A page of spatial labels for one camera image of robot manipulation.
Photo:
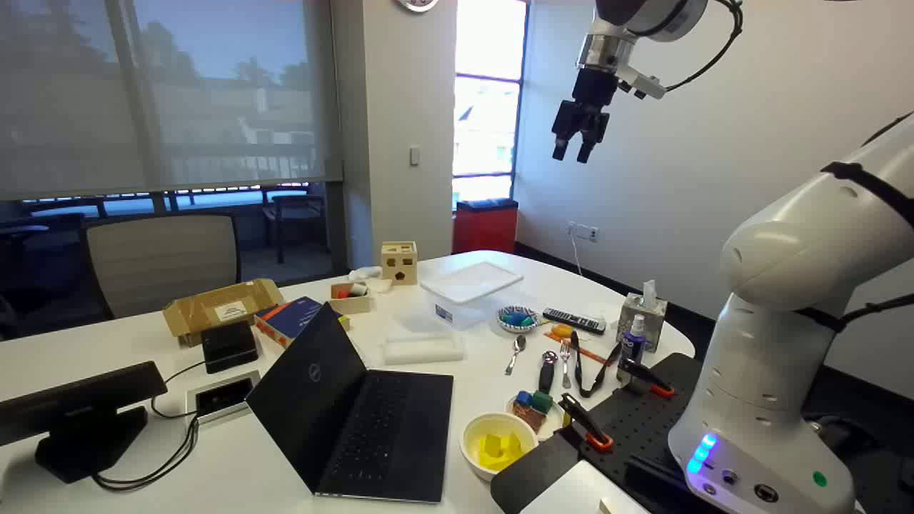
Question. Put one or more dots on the wall clock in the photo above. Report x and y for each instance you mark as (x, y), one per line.
(418, 5)

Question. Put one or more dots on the spray bottle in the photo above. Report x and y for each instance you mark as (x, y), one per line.
(632, 351)

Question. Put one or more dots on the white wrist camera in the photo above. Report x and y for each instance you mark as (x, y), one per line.
(642, 85)

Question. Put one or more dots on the blue orange book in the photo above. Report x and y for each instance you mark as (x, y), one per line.
(288, 319)

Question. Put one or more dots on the black marker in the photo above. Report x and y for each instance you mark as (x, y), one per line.
(547, 372)

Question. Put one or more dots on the small blue bowl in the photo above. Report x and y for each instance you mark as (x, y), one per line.
(517, 319)

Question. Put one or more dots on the yellow bowl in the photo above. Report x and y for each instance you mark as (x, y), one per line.
(497, 446)

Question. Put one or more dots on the orange plastic tool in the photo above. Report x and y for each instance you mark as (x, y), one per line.
(560, 333)

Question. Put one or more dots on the small black box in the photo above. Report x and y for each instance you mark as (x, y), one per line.
(228, 348)

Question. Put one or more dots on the grey tissue box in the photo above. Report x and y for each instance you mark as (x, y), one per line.
(647, 319)

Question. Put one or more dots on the black camera on stand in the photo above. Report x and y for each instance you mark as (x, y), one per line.
(74, 418)

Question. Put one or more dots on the beige office chair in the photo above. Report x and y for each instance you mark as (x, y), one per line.
(161, 262)

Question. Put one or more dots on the red bin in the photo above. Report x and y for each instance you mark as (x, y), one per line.
(482, 228)

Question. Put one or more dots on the clear plastic lidded container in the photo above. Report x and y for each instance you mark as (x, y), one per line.
(472, 288)

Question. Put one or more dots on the white light switch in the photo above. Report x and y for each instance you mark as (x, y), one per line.
(415, 158)

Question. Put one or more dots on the black mat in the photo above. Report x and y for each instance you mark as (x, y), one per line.
(532, 475)

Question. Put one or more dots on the black Dell laptop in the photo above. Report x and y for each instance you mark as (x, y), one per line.
(380, 431)

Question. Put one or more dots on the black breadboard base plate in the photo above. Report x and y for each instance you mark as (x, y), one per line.
(647, 431)

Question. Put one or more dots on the plate with coloured blocks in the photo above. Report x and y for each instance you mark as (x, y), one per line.
(532, 406)

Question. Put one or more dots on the black orange clamp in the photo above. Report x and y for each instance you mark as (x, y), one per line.
(648, 379)
(585, 425)

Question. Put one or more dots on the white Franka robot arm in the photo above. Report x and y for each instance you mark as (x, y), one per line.
(780, 316)

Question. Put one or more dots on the cardboard box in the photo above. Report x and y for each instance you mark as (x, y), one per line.
(221, 311)

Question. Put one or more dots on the wooden shape sorter cube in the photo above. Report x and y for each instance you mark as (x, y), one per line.
(397, 262)

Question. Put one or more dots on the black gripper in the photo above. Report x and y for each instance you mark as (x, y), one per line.
(594, 91)

